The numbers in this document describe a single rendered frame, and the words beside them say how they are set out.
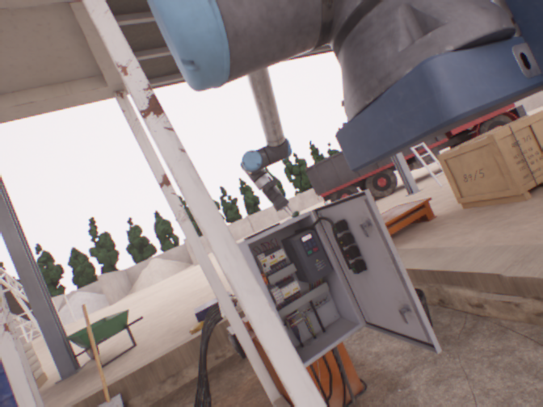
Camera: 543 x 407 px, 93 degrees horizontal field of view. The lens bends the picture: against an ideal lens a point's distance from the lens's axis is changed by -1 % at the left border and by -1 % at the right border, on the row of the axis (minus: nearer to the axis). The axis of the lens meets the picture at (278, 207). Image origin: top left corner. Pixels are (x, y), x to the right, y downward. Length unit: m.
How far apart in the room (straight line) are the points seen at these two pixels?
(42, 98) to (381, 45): 1.87
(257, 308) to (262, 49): 0.63
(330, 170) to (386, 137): 9.13
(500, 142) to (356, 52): 3.40
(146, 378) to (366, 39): 3.58
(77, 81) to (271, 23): 1.75
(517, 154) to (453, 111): 3.60
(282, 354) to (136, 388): 2.99
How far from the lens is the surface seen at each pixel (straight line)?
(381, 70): 0.32
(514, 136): 3.87
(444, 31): 0.32
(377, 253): 1.05
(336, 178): 9.43
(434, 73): 0.28
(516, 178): 3.75
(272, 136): 1.16
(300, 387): 0.83
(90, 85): 1.99
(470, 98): 0.29
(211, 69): 0.34
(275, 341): 0.79
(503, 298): 2.36
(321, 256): 1.28
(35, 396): 2.00
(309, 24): 0.36
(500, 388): 1.99
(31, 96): 2.03
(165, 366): 3.60
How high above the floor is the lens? 1.29
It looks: 1 degrees up
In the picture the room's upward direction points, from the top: 24 degrees counter-clockwise
